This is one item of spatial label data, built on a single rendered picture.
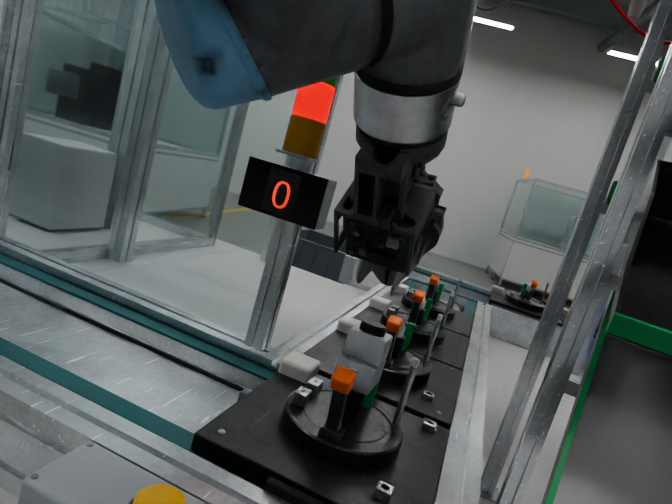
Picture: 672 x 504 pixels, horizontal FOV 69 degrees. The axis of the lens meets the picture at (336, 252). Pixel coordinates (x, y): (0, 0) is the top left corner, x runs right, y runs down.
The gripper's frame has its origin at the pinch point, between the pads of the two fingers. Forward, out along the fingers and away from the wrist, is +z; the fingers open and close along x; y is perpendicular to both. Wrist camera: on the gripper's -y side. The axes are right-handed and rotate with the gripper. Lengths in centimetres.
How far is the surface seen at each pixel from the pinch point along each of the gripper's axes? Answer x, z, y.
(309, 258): -73, 149, -115
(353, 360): -0.5, 5.7, 8.8
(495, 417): 21, 56, -18
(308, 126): -17.7, -4.3, -15.7
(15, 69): -75, 0, -17
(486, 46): -118, 420, -1011
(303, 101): -19.1, -6.7, -17.4
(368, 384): 1.9, 6.7, 10.2
